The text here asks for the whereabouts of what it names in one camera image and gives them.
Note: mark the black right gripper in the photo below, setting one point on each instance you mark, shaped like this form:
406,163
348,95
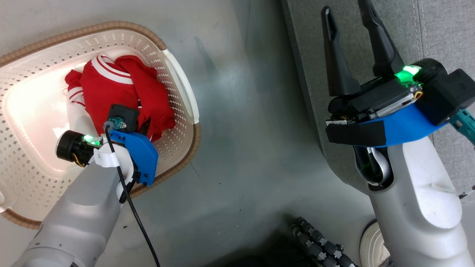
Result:
374,100

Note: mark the teal left camera connector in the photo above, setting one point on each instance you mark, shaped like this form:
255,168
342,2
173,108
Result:
114,123

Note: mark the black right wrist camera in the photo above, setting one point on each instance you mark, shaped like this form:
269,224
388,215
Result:
451,92

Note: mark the teal camera connector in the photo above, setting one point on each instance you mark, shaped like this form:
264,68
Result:
465,124
114,123

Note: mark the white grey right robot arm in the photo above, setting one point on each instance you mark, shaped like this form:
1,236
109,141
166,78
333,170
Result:
423,207

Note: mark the white perforated laundry basket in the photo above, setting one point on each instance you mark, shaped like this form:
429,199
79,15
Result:
33,111

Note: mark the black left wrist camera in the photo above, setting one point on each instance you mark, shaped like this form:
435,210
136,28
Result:
124,118

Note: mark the red and white garment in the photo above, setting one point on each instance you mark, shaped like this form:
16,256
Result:
107,89

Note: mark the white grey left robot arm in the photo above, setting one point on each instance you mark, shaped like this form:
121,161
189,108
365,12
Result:
78,218

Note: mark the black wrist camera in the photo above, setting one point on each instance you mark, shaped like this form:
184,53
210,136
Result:
124,118
451,92

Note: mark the white round robot base part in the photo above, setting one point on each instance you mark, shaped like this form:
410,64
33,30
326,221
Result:
373,246

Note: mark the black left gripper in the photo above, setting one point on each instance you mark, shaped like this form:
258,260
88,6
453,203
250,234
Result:
72,146

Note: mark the grey fabric sofa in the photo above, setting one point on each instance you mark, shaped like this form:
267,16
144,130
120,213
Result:
438,33

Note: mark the teal right camera connector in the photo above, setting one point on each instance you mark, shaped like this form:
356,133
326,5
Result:
465,124

